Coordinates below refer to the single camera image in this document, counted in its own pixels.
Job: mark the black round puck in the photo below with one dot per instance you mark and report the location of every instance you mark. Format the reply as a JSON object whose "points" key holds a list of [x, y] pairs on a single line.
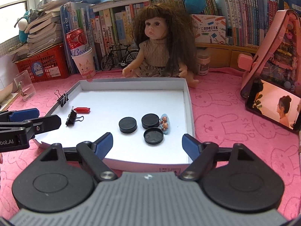
{"points": [[127, 125], [150, 120]]}

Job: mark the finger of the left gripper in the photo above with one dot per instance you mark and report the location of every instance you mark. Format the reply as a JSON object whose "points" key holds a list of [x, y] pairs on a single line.
{"points": [[19, 115], [30, 127]]}

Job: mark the stack of books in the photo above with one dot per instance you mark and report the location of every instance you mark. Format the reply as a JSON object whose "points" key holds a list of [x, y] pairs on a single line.
{"points": [[43, 24]]}

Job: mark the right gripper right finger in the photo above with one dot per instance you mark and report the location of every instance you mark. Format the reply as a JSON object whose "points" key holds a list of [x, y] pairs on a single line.
{"points": [[202, 156]]}

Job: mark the clear glass mug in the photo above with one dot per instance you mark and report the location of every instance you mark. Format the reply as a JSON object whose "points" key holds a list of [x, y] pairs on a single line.
{"points": [[24, 85]]}

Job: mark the red beer can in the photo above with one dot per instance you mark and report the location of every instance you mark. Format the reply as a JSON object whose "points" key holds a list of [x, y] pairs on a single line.
{"points": [[77, 42]]}

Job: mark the pencil pattern white box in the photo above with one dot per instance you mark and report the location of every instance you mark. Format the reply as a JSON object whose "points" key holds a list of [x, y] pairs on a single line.
{"points": [[209, 28]]}

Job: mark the brown haired doll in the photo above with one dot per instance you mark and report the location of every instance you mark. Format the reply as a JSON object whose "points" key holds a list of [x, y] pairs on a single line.
{"points": [[165, 39]]}

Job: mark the blue plush toy right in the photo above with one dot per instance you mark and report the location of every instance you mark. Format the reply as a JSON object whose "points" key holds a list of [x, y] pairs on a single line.
{"points": [[195, 6]]}

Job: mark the red pen cap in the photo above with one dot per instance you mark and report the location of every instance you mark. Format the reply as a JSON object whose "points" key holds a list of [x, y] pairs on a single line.
{"points": [[82, 110]]}

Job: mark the small binder clip on box edge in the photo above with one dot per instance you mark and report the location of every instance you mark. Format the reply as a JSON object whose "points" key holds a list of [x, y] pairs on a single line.
{"points": [[62, 99]]}

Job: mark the small white jar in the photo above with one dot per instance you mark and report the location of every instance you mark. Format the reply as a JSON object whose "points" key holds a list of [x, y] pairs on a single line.
{"points": [[203, 60]]}

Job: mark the small blue figurine charm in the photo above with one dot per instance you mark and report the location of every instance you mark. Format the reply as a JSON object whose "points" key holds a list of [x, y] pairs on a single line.
{"points": [[164, 124]]}

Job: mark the row of upright books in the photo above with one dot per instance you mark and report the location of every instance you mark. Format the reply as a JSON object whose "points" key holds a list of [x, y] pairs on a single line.
{"points": [[103, 34]]}

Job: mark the black round lid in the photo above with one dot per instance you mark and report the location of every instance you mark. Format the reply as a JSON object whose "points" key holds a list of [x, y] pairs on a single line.
{"points": [[153, 136]]}

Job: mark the smartphone playing video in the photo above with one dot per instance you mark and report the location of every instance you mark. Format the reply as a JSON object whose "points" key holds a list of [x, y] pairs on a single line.
{"points": [[275, 104]]}

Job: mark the white paper cup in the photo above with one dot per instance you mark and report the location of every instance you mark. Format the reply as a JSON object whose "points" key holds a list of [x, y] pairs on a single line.
{"points": [[85, 64]]}

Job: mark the blue white plush left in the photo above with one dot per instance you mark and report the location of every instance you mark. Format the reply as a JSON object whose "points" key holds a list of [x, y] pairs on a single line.
{"points": [[22, 24]]}

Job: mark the white shallow cardboard box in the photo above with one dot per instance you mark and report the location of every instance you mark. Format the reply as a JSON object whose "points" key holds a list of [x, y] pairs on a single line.
{"points": [[109, 101]]}

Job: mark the miniature black bicycle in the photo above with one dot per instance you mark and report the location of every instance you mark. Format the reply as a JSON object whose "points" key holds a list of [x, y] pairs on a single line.
{"points": [[118, 55]]}

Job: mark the red plastic crate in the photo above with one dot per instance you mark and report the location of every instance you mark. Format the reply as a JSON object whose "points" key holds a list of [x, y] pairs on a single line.
{"points": [[49, 64]]}

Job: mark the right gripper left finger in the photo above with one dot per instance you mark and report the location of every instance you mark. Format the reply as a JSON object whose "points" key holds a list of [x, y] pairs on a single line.
{"points": [[92, 155]]}

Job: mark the pink triangular toy house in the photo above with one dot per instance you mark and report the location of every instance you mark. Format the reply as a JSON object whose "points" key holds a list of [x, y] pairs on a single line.
{"points": [[277, 59]]}

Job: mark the large black binder clip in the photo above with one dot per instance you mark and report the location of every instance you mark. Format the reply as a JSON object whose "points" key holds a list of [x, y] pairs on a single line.
{"points": [[72, 117]]}

